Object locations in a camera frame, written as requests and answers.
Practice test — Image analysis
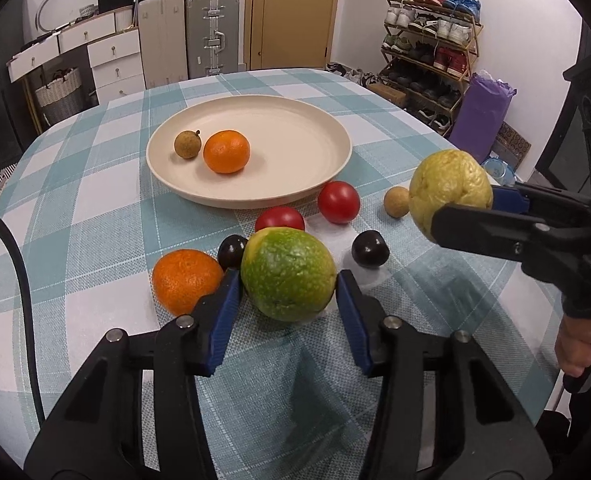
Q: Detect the teal checked tablecloth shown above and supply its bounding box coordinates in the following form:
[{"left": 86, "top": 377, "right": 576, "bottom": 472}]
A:
[{"left": 0, "top": 67, "right": 566, "bottom": 480}]

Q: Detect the white dressing table with drawers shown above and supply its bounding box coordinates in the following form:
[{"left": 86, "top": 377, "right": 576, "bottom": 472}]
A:
[{"left": 6, "top": 10, "right": 147, "bottom": 107}]

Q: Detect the brown cardboard box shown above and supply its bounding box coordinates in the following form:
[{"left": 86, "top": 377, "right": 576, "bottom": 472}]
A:
[{"left": 368, "top": 82, "right": 407, "bottom": 108}]

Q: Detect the group of assorted shoes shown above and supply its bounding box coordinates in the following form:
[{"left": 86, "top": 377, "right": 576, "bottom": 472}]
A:
[{"left": 325, "top": 0, "right": 482, "bottom": 136}]

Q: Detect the orange mandarin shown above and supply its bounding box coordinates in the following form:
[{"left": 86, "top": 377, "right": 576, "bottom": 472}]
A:
[
  {"left": 204, "top": 130, "right": 251, "bottom": 175},
  {"left": 152, "top": 249, "right": 225, "bottom": 317}
]

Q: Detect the brown longan with stem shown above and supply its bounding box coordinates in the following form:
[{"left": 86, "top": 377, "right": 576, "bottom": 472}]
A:
[{"left": 174, "top": 130, "right": 202, "bottom": 160}]

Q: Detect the metal shoe rack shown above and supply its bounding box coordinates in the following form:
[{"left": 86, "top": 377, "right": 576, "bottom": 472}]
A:
[{"left": 378, "top": 0, "right": 483, "bottom": 136}]

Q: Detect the purple bag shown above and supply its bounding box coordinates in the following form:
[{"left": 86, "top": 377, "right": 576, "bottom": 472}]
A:
[{"left": 448, "top": 72, "right": 517, "bottom": 163}]

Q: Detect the dark purple plum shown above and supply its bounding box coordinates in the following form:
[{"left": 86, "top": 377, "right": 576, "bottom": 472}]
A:
[
  {"left": 218, "top": 234, "right": 249, "bottom": 271},
  {"left": 351, "top": 230, "right": 390, "bottom": 269}
]

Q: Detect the red tomato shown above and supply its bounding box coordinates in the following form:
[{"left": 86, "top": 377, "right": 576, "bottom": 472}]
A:
[
  {"left": 254, "top": 206, "right": 306, "bottom": 234},
  {"left": 317, "top": 181, "right": 361, "bottom": 224}
]

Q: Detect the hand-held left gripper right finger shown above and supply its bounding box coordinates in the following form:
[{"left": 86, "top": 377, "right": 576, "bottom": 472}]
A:
[{"left": 335, "top": 269, "right": 553, "bottom": 480}]

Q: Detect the cream round plate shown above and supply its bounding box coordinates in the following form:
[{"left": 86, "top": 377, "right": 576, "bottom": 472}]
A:
[{"left": 146, "top": 96, "right": 352, "bottom": 210}]

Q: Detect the tan round longan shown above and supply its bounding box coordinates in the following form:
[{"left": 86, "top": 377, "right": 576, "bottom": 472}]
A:
[{"left": 384, "top": 186, "right": 410, "bottom": 219}]

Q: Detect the woven laundry basket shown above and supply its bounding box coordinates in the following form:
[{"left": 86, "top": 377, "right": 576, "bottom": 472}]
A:
[{"left": 36, "top": 67, "right": 85, "bottom": 126}]

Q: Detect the person's right hand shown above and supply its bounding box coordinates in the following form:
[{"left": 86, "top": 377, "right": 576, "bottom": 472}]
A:
[{"left": 554, "top": 315, "right": 591, "bottom": 378}]

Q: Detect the silver suitcase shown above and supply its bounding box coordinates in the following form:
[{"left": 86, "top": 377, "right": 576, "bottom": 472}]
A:
[{"left": 186, "top": 0, "right": 242, "bottom": 79}]

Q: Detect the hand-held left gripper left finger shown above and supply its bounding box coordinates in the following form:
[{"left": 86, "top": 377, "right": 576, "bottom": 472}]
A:
[{"left": 23, "top": 267, "right": 244, "bottom": 480}]

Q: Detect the beige suitcase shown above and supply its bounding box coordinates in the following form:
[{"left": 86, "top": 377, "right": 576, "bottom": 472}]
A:
[{"left": 137, "top": 0, "right": 189, "bottom": 88}]

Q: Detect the brown patterned mat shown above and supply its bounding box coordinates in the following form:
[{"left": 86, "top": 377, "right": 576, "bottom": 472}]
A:
[{"left": 490, "top": 122, "right": 532, "bottom": 158}]

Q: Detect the wooden door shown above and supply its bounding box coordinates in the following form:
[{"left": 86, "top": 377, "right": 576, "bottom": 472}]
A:
[{"left": 244, "top": 0, "right": 343, "bottom": 72}]

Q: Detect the green guava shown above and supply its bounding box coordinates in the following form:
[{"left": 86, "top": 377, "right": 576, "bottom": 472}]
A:
[{"left": 240, "top": 227, "right": 337, "bottom": 322}]

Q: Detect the black cable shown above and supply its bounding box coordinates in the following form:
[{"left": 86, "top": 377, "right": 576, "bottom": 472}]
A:
[{"left": 0, "top": 200, "right": 46, "bottom": 426}]

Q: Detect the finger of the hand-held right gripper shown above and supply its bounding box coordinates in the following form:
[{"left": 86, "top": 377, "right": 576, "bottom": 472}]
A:
[
  {"left": 431, "top": 203, "right": 551, "bottom": 263},
  {"left": 492, "top": 182, "right": 591, "bottom": 214}
]

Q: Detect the yellow guava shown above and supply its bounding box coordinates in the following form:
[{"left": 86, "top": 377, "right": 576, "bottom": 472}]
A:
[{"left": 409, "top": 149, "right": 494, "bottom": 246}]

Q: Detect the arched mirror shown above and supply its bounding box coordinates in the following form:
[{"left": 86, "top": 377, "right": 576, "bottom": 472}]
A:
[{"left": 36, "top": 0, "right": 110, "bottom": 32}]

